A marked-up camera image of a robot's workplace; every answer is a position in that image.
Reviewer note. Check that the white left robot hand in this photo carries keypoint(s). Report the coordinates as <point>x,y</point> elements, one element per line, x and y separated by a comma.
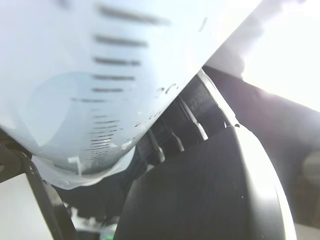
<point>200,187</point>

